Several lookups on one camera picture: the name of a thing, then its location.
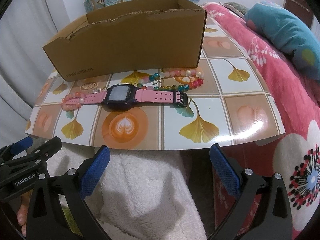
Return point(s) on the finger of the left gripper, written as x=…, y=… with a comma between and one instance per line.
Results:
x=39, y=155
x=8, y=152

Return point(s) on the pink floral blanket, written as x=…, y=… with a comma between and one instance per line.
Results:
x=295, y=155

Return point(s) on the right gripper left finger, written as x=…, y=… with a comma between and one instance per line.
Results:
x=46, y=220

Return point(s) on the left hand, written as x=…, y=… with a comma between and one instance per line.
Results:
x=22, y=212

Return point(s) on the white curtain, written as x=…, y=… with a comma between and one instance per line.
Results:
x=26, y=26

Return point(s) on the teal pillow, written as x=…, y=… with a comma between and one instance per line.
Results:
x=288, y=34

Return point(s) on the dark red door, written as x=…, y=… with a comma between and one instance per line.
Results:
x=301, y=9

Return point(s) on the pink strap digital watch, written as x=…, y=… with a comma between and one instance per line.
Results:
x=125, y=96

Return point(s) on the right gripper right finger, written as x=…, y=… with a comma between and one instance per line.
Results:
x=272, y=220

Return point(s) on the brown cardboard box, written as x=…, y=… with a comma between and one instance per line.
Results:
x=134, y=35

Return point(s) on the patterned tile tablecloth board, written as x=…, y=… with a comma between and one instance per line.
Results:
x=228, y=104

